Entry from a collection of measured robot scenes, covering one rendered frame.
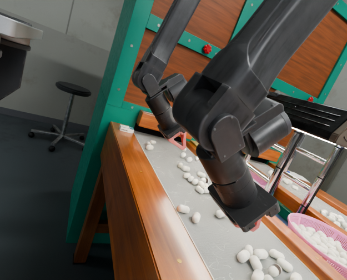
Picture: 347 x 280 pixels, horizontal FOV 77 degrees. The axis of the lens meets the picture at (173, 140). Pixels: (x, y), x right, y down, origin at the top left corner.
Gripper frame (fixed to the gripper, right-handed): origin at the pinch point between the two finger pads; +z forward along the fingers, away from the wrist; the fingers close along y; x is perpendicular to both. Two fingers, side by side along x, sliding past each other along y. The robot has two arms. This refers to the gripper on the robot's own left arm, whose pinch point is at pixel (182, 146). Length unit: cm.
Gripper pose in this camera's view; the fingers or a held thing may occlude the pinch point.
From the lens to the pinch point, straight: 71.2
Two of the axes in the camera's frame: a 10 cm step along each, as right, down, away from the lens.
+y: -3.4, -3.5, 8.7
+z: 4.4, 7.6, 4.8
